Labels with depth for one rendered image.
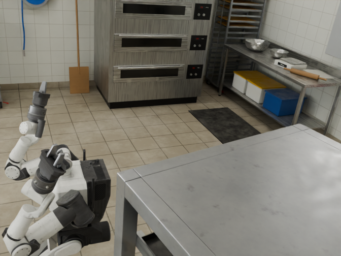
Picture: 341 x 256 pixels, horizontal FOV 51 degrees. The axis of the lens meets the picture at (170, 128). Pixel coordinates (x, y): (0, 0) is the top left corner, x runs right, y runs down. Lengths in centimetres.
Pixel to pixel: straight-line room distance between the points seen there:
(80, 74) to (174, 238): 533
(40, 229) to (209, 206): 120
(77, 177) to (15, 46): 418
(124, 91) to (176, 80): 81
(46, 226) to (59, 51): 445
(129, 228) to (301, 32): 530
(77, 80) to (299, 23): 345
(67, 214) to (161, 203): 115
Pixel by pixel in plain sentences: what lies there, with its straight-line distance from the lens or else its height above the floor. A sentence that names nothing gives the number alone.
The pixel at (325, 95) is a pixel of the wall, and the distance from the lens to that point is 543.
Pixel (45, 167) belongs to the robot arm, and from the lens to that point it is 142.
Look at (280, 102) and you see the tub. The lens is 512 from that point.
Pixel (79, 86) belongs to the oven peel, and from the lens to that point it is 579.
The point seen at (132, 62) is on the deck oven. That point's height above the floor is 70.
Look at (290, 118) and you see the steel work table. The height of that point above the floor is 23.
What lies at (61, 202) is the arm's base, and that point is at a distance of 168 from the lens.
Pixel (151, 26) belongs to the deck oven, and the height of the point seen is 120.
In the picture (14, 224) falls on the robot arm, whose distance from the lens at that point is 161.
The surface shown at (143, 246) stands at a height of 169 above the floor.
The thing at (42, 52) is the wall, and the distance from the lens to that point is 586.
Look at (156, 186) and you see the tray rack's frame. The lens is 57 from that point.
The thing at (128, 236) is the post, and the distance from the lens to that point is 66.
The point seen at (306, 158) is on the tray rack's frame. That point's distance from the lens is 75.
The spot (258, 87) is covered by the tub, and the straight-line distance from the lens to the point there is 549.
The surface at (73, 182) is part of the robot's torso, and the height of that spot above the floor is 112.
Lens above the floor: 215
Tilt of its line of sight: 26 degrees down
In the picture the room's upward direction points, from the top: 6 degrees clockwise
